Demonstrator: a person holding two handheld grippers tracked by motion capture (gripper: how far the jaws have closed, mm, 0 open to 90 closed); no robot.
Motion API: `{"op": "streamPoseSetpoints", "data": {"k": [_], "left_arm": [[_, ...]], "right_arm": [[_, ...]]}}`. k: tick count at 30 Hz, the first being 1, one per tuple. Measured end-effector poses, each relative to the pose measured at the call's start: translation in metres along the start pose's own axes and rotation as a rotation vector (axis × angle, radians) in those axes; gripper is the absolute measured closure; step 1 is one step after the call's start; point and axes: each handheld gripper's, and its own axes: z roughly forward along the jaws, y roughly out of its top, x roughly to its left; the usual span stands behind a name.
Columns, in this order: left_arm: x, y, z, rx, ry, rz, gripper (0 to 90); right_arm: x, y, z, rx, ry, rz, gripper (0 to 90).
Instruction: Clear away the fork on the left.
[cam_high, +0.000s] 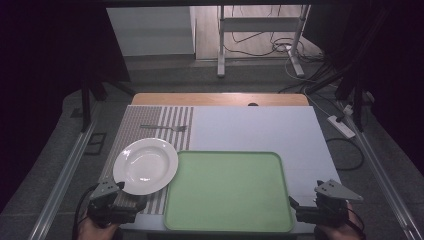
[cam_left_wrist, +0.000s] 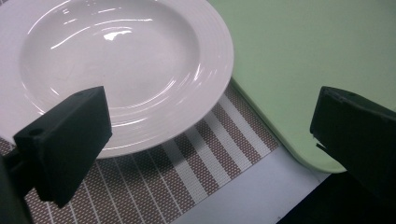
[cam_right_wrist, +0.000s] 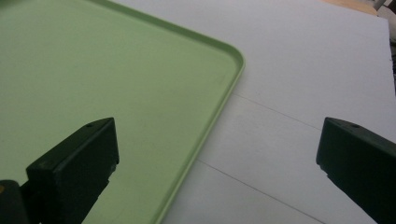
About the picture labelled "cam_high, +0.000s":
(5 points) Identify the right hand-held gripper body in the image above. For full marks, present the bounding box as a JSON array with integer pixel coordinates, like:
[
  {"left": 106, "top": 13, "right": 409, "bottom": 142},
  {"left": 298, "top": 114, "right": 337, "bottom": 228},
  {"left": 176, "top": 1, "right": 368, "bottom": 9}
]
[{"left": 295, "top": 179, "right": 364, "bottom": 228}]

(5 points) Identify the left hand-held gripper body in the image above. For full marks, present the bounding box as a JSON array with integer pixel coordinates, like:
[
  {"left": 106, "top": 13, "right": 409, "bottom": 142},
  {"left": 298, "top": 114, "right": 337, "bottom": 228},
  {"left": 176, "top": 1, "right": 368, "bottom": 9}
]
[{"left": 87, "top": 178, "right": 138, "bottom": 228}]

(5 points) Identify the white plate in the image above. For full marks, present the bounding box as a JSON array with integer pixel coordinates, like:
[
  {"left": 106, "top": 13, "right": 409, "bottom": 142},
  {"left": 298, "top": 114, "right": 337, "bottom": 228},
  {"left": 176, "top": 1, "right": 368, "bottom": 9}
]
[{"left": 112, "top": 137, "right": 180, "bottom": 197}]

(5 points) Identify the person's right hand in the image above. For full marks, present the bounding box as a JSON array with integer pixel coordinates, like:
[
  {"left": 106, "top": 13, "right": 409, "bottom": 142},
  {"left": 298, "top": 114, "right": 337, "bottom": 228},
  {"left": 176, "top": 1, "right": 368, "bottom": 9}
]
[{"left": 314, "top": 202, "right": 366, "bottom": 240}]

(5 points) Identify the person's left hand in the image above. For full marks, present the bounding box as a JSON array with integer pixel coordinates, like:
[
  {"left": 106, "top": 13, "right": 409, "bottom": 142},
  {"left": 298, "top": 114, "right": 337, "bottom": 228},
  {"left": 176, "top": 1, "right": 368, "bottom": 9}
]
[{"left": 77, "top": 216, "right": 122, "bottom": 240}]

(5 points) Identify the white power strip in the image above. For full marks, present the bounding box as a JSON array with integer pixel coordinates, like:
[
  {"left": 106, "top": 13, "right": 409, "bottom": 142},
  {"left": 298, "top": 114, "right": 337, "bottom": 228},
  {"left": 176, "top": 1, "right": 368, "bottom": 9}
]
[{"left": 326, "top": 115, "right": 357, "bottom": 140}]

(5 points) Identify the green tray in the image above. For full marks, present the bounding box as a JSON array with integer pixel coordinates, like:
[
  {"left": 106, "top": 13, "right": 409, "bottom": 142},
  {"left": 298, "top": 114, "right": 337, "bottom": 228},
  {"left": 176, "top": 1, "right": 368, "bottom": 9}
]
[{"left": 162, "top": 150, "right": 296, "bottom": 234}]

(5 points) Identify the striped grey placemat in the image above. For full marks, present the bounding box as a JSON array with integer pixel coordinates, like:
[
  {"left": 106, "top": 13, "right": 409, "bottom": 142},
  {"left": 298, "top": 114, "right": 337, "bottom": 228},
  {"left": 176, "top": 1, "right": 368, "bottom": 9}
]
[{"left": 99, "top": 105, "right": 195, "bottom": 216}]

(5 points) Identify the metal fork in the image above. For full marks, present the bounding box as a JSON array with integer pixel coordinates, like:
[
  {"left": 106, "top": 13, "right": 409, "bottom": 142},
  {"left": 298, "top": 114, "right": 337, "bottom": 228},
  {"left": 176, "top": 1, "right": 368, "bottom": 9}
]
[{"left": 140, "top": 124, "right": 189, "bottom": 132}]

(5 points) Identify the white board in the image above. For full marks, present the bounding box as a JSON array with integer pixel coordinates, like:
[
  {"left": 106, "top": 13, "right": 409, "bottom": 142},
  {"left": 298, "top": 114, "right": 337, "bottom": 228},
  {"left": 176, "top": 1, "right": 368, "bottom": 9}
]
[{"left": 118, "top": 105, "right": 342, "bottom": 234}]

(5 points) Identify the black metal stand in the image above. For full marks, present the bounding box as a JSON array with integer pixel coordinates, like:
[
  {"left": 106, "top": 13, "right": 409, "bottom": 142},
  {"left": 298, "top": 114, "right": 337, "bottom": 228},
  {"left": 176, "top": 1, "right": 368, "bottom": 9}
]
[
  {"left": 79, "top": 66, "right": 137, "bottom": 134},
  {"left": 304, "top": 49, "right": 376, "bottom": 133}
]

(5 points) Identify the wooden table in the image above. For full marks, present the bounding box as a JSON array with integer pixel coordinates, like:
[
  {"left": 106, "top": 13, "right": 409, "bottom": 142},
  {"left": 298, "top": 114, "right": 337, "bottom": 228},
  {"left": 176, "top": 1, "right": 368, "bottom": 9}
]
[{"left": 131, "top": 92, "right": 310, "bottom": 107}]

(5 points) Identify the white panel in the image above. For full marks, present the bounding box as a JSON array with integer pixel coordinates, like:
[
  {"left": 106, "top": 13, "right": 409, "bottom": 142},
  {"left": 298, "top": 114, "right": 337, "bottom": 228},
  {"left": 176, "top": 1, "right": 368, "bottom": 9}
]
[{"left": 106, "top": 6, "right": 197, "bottom": 58}]

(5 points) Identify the white metal stand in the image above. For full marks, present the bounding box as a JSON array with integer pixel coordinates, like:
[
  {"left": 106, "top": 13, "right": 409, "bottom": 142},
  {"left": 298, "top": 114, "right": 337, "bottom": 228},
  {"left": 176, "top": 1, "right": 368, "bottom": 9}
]
[{"left": 216, "top": 4, "right": 312, "bottom": 79}]

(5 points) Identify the black cable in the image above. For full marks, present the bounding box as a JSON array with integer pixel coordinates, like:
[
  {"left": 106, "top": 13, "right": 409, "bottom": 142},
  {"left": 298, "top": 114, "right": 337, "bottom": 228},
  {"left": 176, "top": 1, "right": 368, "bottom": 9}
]
[
  {"left": 325, "top": 137, "right": 365, "bottom": 172},
  {"left": 348, "top": 207, "right": 367, "bottom": 238},
  {"left": 71, "top": 184, "right": 100, "bottom": 240}
]

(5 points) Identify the aluminium rail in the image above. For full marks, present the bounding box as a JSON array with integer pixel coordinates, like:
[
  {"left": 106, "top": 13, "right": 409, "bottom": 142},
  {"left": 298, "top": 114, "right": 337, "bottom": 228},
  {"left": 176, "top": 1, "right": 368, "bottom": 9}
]
[
  {"left": 27, "top": 101, "right": 103, "bottom": 240},
  {"left": 337, "top": 99, "right": 424, "bottom": 240}
]

